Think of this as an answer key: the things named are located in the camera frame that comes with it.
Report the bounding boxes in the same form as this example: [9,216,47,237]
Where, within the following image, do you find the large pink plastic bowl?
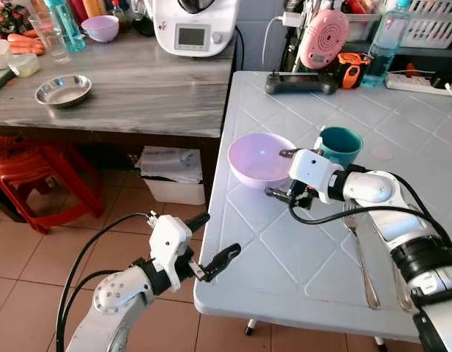
[227,132,299,190]

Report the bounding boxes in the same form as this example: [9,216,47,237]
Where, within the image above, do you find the white storage box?
[137,146,207,207]

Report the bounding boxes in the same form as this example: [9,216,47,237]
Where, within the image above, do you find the teal plastic cup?
[315,126,364,170]

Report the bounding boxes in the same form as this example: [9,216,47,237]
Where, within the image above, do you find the white plastic table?
[193,70,452,347]

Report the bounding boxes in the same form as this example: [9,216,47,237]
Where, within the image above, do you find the black handheld controller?
[264,70,338,97]

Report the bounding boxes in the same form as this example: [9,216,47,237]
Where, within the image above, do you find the silver metal fork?
[343,202,382,310]

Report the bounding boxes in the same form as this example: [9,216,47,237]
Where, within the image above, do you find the orange and black device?
[336,52,371,91]

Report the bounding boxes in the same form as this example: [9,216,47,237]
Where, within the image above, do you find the pink round device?
[297,8,350,71]

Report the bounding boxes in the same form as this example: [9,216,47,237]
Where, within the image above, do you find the grey wooden counter table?
[0,28,238,142]

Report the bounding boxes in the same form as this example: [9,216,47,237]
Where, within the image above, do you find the white power strip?
[385,71,452,97]

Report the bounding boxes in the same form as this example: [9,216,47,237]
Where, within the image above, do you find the large clear blue bottle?
[360,0,412,89]

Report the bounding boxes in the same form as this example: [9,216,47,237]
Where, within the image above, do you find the silver metal spoon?
[393,280,416,314]

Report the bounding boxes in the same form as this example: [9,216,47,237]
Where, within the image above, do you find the white kitchen machine with display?
[152,0,241,59]

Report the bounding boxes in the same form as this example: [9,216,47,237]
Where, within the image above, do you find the red plastic stool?
[0,135,106,236]

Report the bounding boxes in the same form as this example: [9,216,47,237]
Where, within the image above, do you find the round steel dish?
[34,74,93,109]

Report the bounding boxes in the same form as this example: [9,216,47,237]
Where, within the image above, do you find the white plastic basket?
[365,0,452,49]

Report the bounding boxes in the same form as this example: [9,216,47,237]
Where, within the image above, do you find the small purple bowl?
[81,15,120,43]

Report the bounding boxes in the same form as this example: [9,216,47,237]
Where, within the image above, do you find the clear drinking glass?
[28,15,70,65]

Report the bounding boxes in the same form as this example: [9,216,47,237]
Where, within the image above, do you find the slim blue water bottle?
[44,0,86,53]

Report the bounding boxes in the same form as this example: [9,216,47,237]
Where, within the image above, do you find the small white container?
[7,53,41,78]

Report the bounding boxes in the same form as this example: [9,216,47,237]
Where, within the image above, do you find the orange carrots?
[6,32,45,57]

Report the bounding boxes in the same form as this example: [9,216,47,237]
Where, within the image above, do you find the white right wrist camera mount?
[287,148,344,204]

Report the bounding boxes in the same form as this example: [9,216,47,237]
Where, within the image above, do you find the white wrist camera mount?
[287,148,344,204]
[149,214,194,274]

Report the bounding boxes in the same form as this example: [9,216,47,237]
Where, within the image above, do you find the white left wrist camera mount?
[149,214,194,274]

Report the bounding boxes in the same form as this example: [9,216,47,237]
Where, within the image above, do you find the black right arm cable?
[287,172,452,249]

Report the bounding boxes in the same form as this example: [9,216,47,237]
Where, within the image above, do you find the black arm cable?
[287,172,452,249]
[55,212,153,352]

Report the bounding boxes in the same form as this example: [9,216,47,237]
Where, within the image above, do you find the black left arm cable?
[55,212,153,352]

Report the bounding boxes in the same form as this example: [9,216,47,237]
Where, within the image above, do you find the white wall charger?
[281,10,304,29]

